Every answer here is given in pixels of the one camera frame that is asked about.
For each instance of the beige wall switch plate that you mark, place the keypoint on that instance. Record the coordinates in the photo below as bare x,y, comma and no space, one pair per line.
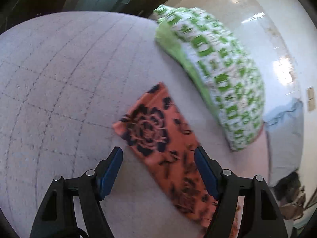
311,99

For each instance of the pink bolster cushion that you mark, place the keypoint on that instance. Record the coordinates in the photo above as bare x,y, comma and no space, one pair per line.
254,159

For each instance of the orange black floral garment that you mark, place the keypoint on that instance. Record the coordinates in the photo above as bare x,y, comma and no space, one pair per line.
160,136

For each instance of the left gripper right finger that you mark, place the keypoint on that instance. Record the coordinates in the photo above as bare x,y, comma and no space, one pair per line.
261,216

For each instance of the dark brown crumpled clothes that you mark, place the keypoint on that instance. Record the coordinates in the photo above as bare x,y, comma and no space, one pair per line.
291,195

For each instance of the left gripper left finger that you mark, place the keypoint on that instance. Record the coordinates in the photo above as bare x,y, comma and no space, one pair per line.
71,207

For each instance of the light blue pillow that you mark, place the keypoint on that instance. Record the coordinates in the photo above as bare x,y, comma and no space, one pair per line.
284,127

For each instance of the green white patterned pillow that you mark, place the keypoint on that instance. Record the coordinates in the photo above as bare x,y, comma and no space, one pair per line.
223,71

